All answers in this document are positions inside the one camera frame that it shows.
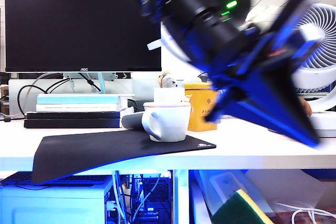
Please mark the teal white monitor stand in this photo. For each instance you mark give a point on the teal white monitor stand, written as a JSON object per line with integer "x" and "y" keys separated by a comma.
{"x": 101, "y": 85}

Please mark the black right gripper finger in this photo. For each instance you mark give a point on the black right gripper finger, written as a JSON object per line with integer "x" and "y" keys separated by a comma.
{"x": 249, "y": 111}
{"x": 286, "y": 95}

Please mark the teal book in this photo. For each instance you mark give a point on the teal book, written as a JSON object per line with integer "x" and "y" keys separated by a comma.
{"x": 76, "y": 100}

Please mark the black AOC monitor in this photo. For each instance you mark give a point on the black AOC monitor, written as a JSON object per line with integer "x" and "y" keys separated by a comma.
{"x": 73, "y": 24}

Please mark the white gooseneck desk lamp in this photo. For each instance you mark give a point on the white gooseneck desk lamp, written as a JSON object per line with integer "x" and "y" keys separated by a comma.
{"x": 155, "y": 45}

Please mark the white pen holder box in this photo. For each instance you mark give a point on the white pen holder box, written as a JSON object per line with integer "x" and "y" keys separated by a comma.
{"x": 168, "y": 95}

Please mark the thin flat black box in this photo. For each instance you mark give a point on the thin flat black box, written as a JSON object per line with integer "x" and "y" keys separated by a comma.
{"x": 74, "y": 115}

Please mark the large white desk fan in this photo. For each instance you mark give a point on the large white desk fan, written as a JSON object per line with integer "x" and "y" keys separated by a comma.
{"x": 315, "y": 79}

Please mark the yellow tea tin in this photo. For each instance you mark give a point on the yellow tea tin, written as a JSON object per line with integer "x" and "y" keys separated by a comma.
{"x": 197, "y": 113}

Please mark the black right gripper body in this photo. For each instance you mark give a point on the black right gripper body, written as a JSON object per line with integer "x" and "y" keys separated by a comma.
{"x": 262, "y": 51}

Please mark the white computer tower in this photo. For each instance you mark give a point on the white computer tower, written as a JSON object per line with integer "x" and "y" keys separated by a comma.
{"x": 51, "y": 203}

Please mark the translucent white plastic bag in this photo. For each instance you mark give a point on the translucent white plastic bag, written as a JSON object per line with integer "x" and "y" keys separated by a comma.
{"x": 288, "y": 187}

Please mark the small orange fox figurine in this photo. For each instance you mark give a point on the small orange fox figurine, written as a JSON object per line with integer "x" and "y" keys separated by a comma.
{"x": 188, "y": 99}

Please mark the black mouse pad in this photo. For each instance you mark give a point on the black mouse pad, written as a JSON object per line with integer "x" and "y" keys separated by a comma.
{"x": 103, "y": 148}

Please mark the thick flat black box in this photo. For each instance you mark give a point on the thick flat black box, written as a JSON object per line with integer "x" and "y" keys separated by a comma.
{"x": 74, "y": 123}

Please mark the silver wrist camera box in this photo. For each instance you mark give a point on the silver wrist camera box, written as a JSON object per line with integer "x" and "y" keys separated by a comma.
{"x": 309, "y": 37}

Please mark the green yellow cleaning sponge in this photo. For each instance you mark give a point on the green yellow cleaning sponge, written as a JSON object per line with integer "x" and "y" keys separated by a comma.
{"x": 236, "y": 211}

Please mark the wooden mug lid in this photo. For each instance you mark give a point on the wooden mug lid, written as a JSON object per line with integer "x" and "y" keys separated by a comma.
{"x": 166, "y": 104}

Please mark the white ceramic mug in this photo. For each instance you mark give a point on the white ceramic mug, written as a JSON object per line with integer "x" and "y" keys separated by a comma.
{"x": 171, "y": 124}

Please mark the black keyboard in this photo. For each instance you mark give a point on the black keyboard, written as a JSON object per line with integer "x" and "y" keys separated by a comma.
{"x": 14, "y": 178}

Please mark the white book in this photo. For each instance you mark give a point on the white book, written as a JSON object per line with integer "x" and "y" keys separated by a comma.
{"x": 76, "y": 107}

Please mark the beige plush toy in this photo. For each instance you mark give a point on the beige plush toy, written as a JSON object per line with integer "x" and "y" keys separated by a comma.
{"x": 167, "y": 81}

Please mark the white desk drawer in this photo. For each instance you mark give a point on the white desk drawer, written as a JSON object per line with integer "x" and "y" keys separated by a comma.
{"x": 200, "y": 208}

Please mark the gray wrist rest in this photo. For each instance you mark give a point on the gray wrist rest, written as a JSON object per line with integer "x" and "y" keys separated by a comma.
{"x": 131, "y": 122}

